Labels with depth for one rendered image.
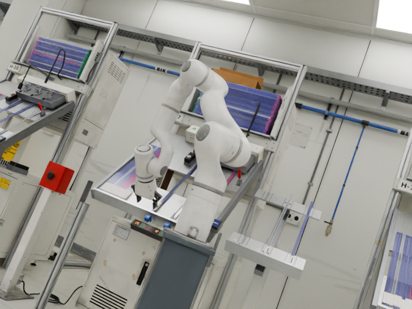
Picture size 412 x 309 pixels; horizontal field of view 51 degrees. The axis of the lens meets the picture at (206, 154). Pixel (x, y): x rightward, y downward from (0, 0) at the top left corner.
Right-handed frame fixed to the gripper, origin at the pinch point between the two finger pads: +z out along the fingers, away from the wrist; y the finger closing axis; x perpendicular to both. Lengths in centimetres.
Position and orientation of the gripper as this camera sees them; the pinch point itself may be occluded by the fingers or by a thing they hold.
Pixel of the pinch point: (146, 202)
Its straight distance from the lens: 208.7
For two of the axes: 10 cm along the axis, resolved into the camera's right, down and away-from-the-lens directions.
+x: 4.7, -4.9, 7.3
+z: -0.3, 8.2, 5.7
